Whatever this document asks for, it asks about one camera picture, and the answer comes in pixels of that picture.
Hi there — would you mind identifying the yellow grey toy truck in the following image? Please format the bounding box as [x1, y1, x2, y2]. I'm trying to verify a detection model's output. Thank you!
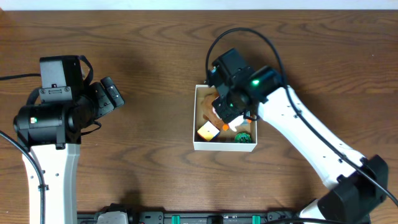
[241, 117, 252, 125]

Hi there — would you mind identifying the green round spinner toy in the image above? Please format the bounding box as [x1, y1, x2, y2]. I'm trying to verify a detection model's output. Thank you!
[234, 132, 252, 143]

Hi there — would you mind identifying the white cardboard box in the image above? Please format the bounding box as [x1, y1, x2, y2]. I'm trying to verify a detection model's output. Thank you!
[193, 85, 257, 152]

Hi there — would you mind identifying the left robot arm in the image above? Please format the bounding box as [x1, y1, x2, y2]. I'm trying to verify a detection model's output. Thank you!
[13, 55, 125, 223]

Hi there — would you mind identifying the brown plush toy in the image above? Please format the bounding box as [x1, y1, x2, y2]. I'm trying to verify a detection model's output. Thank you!
[200, 92, 229, 131]

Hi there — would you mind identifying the colourful puzzle cube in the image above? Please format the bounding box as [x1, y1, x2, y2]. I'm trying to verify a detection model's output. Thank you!
[197, 121, 220, 141]

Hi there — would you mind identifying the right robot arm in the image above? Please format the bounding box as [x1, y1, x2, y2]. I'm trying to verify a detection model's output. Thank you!
[207, 65, 391, 223]

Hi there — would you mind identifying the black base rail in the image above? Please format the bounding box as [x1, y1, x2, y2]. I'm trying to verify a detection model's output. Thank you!
[76, 202, 373, 224]

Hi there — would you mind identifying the pink duck toy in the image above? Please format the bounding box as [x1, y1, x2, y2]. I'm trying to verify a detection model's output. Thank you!
[212, 108, 245, 132]

